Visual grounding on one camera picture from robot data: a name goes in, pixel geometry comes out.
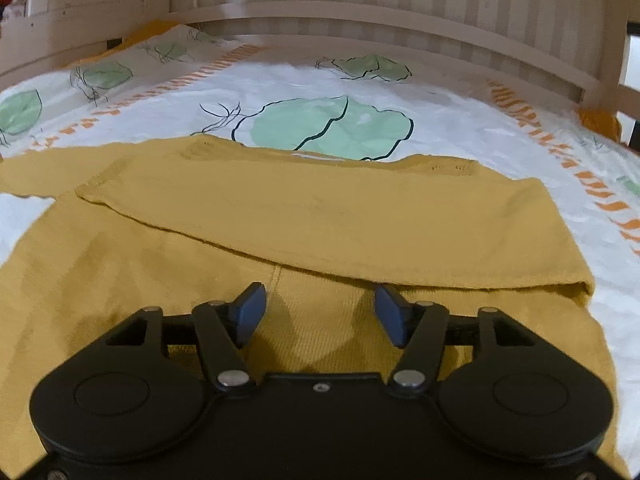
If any white leaf-print blanket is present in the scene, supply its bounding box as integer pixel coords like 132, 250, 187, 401
0, 22, 640, 466

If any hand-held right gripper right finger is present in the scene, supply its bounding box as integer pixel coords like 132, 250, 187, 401
374, 283, 536, 399

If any mustard yellow knit shirt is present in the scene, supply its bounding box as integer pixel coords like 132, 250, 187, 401
0, 135, 631, 480

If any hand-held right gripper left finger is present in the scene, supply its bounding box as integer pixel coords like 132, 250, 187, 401
105, 282, 268, 399

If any light wooden bed frame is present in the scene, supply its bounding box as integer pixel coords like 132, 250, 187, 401
0, 0, 640, 153

